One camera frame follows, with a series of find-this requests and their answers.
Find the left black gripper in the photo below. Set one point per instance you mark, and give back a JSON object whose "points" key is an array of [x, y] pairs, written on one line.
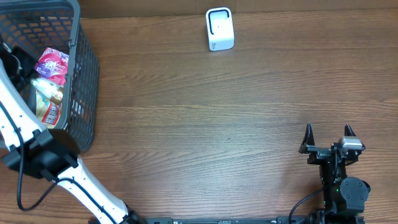
{"points": [[30, 63]]}

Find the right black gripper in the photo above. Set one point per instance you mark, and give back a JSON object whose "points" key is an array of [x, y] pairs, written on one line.
{"points": [[318, 153]]}

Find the purple red sachet pack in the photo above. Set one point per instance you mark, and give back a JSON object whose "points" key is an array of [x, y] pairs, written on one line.
{"points": [[53, 65]]}

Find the beige snack bag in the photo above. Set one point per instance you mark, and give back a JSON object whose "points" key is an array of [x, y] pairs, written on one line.
{"points": [[47, 111]]}

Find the white gold-capped cream tube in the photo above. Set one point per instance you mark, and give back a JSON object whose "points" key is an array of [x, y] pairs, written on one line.
{"points": [[49, 89]]}

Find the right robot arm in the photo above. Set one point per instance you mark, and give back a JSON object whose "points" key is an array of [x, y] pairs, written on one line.
{"points": [[344, 197]]}

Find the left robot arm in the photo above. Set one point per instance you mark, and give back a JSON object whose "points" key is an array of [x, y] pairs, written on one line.
{"points": [[50, 154]]}

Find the white barcode scanner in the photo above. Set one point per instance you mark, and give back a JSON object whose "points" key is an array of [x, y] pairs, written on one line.
{"points": [[219, 24]]}

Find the grey plastic mesh basket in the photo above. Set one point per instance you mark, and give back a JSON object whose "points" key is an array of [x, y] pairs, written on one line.
{"points": [[36, 25]]}

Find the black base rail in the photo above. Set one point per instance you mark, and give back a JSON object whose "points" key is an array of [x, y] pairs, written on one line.
{"points": [[278, 220]]}

